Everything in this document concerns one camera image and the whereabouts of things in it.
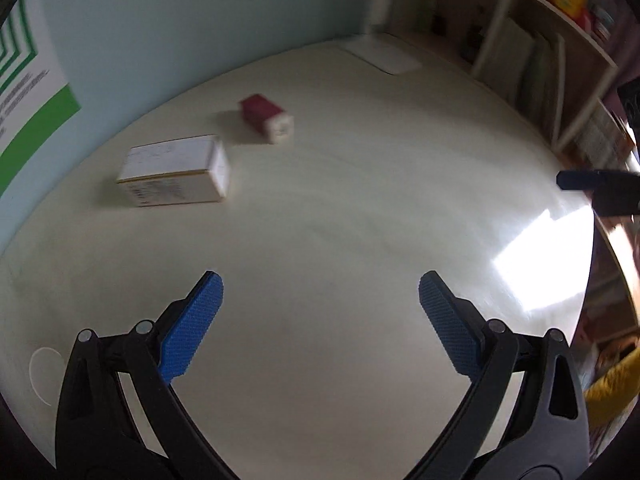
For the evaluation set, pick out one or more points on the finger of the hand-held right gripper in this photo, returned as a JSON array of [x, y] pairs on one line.
[[585, 180]]

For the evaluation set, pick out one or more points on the wooden bookshelf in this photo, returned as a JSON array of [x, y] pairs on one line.
[[500, 5]]

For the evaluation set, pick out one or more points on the small maroon box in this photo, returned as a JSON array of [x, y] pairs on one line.
[[265, 115]]

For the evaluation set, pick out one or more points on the teal box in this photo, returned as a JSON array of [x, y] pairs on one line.
[[604, 22]]

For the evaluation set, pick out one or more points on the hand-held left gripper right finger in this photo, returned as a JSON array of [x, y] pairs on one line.
[[450, 325]]

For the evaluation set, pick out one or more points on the large white cardboard box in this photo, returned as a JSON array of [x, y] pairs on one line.
[[172, 170]]

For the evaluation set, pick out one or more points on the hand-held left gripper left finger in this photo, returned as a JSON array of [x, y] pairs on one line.
[[192, 330]]

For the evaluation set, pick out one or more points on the green and white wall poster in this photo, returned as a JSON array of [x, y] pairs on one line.
[[30, 110]]

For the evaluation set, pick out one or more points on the yellow knitted cloth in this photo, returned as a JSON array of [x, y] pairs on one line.
[[612, 390]]

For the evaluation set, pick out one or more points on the white paper sheet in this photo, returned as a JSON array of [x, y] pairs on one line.
[[385, 55]]

